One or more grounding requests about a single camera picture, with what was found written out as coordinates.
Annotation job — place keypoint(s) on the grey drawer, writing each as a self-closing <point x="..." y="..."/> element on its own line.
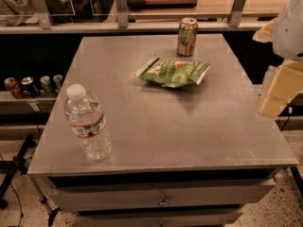
<point x="149" y="195"/>
<point x="164" y="218"/>

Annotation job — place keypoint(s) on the gold soda can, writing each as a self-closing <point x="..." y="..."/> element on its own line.
<point x="187" y="36"/>

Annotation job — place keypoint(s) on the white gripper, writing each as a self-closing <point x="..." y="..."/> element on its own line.
<point x="290" y="32"/>

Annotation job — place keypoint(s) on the silver soda can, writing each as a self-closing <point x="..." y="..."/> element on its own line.
<point x="58" y="79"/>

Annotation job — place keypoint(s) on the upper grey drawer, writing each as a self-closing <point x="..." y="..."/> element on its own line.
<point x="149" y="195"/>

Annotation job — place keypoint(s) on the green soda can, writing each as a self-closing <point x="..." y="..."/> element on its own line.
<point x="47" y="86"/>

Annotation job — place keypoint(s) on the green jalapeno chip bag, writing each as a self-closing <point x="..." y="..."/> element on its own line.
<point x="173" y="73"/>

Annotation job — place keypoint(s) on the blue soda can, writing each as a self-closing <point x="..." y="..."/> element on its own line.
<point x="29" y="85"/>

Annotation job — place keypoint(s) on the black tripod stand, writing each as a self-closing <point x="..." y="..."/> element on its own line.
<point x="9" y="168"/>

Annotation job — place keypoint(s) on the red soda can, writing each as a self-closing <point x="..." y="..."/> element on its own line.
<point x="14" y="88"/>

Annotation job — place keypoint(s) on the clear plastic water bottle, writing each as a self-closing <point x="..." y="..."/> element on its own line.
<point x="88" y="122"/>

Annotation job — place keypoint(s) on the lower grey drawer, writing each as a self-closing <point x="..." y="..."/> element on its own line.
<point x="164" y="218"/>

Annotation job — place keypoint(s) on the grey cloth behind glass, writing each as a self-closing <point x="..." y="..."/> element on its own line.
<point x="16" y="12"/>

